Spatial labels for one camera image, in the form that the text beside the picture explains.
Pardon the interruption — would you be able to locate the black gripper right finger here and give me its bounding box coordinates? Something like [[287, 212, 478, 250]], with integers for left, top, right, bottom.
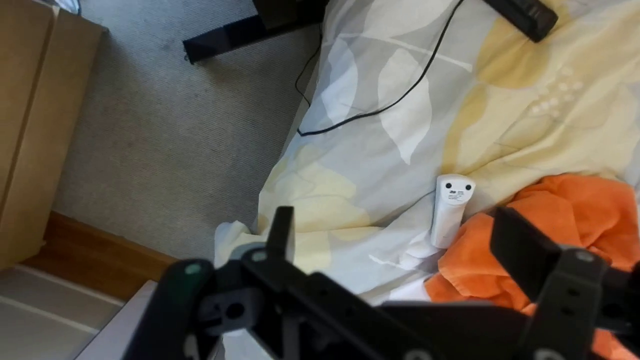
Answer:
[[491, 205, 640, 360]]

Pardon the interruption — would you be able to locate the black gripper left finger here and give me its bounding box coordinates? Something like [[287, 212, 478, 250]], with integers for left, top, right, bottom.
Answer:
[[125, 205, 416, 360]]

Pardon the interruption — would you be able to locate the orange cloth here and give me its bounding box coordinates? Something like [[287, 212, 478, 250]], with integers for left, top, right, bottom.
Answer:
[[424, 173, 640, 360]]

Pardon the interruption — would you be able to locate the yellow grey leaf-print duvet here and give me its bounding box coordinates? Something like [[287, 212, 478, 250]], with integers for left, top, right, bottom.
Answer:
[[211, 0, 640, 308]]

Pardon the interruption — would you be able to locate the brown wooden floor trim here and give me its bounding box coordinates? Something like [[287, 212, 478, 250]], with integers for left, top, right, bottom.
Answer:
[[22, 209, 175, 303]]

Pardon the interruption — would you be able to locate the white closet door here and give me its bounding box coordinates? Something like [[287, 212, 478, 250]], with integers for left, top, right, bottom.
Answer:
[[0, 264, 157, 360]]

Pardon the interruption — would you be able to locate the black stick-shaped device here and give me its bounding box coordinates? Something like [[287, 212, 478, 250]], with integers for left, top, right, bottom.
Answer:
[[484, 0, 559, 44]]

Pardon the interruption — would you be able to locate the brown wooden dresser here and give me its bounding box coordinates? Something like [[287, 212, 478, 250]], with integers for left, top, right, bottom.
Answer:
[[0, 0, 106, 272]]

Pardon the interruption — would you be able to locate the thin black cable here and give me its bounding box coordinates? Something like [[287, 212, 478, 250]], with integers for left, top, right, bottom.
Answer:
[[294, 0, 465, 137]]

